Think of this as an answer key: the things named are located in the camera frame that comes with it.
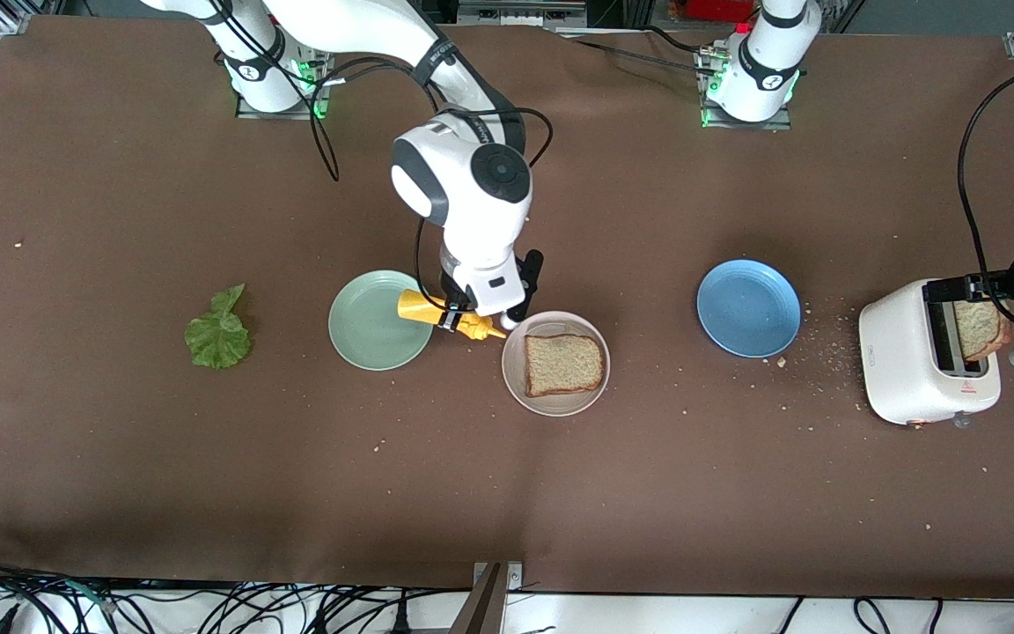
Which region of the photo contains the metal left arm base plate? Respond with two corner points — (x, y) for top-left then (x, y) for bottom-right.
(699, 44), (794, 131)

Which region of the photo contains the blue plate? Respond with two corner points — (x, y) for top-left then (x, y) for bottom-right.
(696, 259), (802, 359)

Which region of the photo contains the dark grey metal bar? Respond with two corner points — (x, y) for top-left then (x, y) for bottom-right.
(448, 564), (508, 634)

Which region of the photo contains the teal floor cable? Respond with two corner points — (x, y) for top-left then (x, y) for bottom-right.
(58, 577), (116, 613)

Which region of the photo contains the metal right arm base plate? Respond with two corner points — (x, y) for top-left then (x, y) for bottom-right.
(236, 35), (332, 121)

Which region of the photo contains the beige plate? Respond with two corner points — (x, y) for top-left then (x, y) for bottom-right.
(501, 311), (612, 417)

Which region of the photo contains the green lettuce leaf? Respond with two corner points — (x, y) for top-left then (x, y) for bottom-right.
(184, 284), (254, 371)

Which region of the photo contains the brown bread slice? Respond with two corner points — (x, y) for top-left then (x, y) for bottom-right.
(523, 334), (606, 398)
(952, 299), (1012, 362)

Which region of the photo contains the silver power strip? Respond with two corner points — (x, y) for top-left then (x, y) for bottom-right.
(457, 0), (587, 27)

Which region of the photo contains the black cable on tablecloth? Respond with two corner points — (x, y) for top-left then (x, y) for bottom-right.
(555, 25), (728, 76)

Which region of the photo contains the silver table edge bracket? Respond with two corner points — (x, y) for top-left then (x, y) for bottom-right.
(472, 561), (525, 593)

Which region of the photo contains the pale green plate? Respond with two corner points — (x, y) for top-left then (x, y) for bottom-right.
(327, 269), (436, 372)

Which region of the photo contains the brown tablecloth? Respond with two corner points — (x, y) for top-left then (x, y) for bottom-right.
(0, 16), (1014, 601)

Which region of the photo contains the white toaster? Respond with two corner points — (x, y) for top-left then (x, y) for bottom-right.
(857, 278), (1003, 428)

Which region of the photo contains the red box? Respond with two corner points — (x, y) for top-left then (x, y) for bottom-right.
(686, 0), (756, 24)

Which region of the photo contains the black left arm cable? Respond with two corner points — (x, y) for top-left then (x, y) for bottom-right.
(956, 57), (1014, 328)

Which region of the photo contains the yellow mustard squeeze bottle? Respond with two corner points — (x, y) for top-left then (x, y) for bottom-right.
(397, 289), (508, 342)

